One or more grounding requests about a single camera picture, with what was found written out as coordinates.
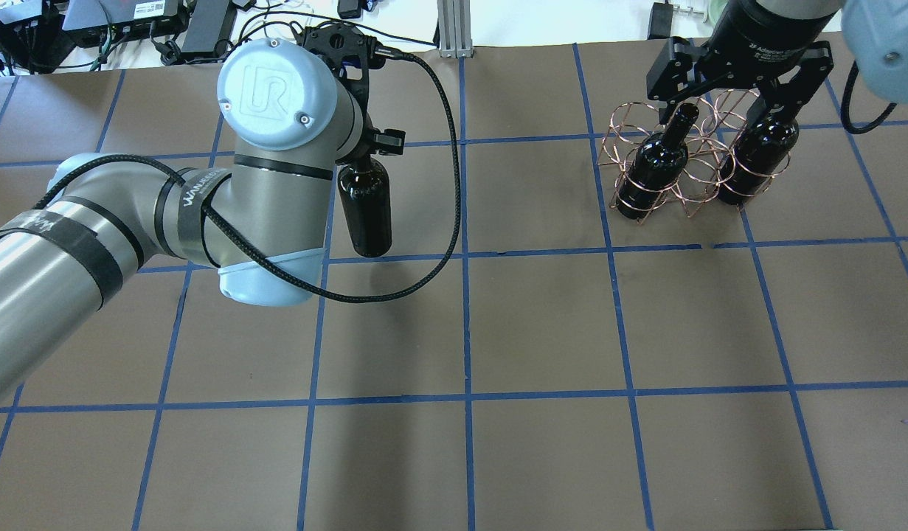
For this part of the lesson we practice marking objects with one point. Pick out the dark glass wine bottle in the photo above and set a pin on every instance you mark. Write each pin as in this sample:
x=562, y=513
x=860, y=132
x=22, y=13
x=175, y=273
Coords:
x=364, y=190

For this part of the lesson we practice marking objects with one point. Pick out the black electronics box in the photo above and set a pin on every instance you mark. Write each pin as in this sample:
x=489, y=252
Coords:
x=90, y=23

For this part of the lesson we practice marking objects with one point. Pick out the copper wire wine basket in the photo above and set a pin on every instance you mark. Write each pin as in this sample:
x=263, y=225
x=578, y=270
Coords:
x=716, y=148

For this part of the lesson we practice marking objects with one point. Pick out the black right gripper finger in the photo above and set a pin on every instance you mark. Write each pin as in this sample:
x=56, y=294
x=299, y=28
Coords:
x=778, y=103
x=674, y=76

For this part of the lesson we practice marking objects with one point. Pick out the black power adapter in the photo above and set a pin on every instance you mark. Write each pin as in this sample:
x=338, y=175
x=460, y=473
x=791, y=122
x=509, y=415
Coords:
x=351, y=9

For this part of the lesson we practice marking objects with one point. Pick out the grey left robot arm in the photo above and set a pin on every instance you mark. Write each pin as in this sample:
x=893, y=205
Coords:
x=260, y=222

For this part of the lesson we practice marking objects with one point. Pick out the aluminium frame post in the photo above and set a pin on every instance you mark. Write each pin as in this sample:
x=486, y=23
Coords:
x=454, y=25

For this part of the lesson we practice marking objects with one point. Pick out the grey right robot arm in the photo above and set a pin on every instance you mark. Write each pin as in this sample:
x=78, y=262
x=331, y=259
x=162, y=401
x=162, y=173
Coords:
x=876, y=33

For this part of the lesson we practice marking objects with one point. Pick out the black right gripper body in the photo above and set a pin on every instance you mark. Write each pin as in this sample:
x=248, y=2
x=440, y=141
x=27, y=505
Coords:
x=769, y=32

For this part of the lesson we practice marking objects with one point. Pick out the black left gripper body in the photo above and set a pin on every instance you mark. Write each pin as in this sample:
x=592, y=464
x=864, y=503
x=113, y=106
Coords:
x=388, y=139

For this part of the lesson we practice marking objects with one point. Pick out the dark wine bottle in basket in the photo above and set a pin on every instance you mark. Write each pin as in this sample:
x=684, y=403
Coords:
x=656, y=166

